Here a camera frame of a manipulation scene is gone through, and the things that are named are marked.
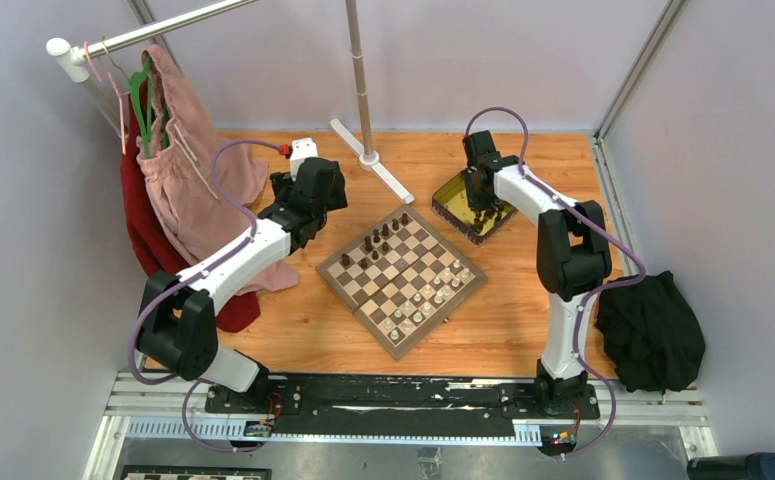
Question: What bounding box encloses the wooden chess board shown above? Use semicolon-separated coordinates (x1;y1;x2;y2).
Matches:
316;205;488;360

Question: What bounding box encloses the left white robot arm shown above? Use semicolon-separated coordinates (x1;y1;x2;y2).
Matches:
128;157;348;413

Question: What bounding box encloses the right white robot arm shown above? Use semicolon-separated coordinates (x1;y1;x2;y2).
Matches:
461;131;612;418

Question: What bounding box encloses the yellow metal tin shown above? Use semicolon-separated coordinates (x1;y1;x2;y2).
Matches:
431;173;517;247

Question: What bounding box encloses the pink hanging garment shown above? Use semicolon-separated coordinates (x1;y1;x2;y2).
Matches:
136;45;269;265

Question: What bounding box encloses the red hanging garment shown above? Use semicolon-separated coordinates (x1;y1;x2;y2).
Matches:
120;107;260;333

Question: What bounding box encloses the green clothes hanger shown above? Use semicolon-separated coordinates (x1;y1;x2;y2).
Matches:
129;54;170;158

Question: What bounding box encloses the pink clothes hanger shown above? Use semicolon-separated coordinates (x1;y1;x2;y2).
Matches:
82;40;129;156

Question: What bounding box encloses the black crumpled cloth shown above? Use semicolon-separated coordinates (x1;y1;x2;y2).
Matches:
596;270;706;392

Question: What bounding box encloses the white clothes rack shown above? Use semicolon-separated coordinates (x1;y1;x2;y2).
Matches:
45;1;415;205

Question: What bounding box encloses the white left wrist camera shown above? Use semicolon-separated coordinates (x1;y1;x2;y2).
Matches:
289;137;318;179

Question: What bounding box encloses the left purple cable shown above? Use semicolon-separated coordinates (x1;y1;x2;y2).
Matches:
127;139;292;455

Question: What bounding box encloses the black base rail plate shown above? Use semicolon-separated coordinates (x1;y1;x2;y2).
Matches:
204;373;600;440

